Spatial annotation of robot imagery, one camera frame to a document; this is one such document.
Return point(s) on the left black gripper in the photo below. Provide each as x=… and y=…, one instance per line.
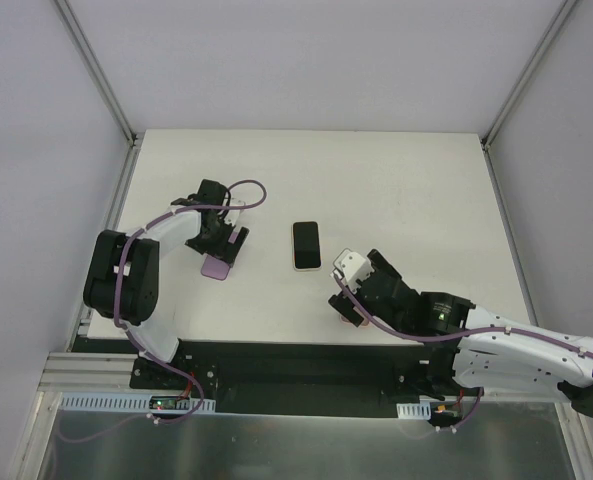
x=224, y=245

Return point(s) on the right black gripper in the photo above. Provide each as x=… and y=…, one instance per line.
x=358, y=292

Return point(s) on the purple smartphone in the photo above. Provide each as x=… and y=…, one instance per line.
x=215, y=269

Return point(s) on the phone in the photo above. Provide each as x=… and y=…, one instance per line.
x=306, y=246

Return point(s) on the pink phone case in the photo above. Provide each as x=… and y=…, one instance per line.
x=354, y=318

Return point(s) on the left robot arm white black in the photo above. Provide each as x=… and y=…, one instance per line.
x=123, y=280

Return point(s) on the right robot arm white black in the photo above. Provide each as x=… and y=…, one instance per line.
x=477, y=348

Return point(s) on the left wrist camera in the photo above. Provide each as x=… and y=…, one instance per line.
x=236, y=207

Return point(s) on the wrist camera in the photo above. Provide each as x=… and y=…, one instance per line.
x=236, y=207
x=351, y=269

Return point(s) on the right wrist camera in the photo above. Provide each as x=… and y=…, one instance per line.
x=351, y=269

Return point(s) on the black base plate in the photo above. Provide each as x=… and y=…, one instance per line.
x=363, y=381

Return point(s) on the right white cable duct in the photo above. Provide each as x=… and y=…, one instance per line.
x=414, y=411

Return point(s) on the white cable duct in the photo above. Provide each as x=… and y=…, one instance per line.
x=134, y=403
x=414, y=411

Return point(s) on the front aluminium rail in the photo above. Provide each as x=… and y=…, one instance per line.
x=87, y=372

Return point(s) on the left white cable duct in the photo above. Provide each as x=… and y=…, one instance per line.
x=134, y=403

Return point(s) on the left aluminium frame post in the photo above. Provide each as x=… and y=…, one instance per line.
x=94, y=68

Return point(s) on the aluminium frame post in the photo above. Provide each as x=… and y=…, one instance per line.
x=542, y=48
x=94, y=68

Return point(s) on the right aluminium frame post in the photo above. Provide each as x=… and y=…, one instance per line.
x=542, y=48

